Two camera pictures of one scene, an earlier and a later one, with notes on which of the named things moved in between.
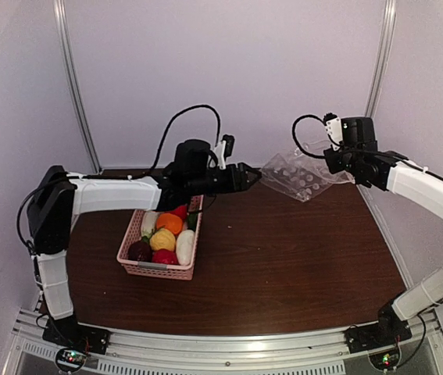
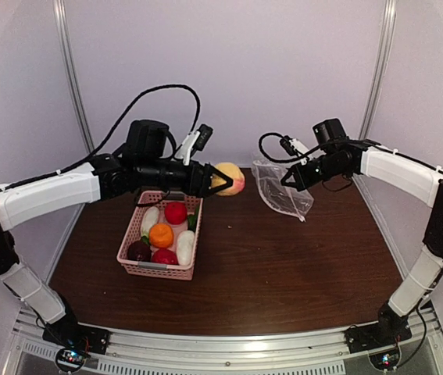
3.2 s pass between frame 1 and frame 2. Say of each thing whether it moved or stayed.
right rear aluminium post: stayed
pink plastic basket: stayed
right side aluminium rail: stayed
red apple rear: stayed
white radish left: stayed
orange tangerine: moved
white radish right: stayed
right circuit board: stayed
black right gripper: moved
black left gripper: moved
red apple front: stayed
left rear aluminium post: stayed
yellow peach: moved
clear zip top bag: moved
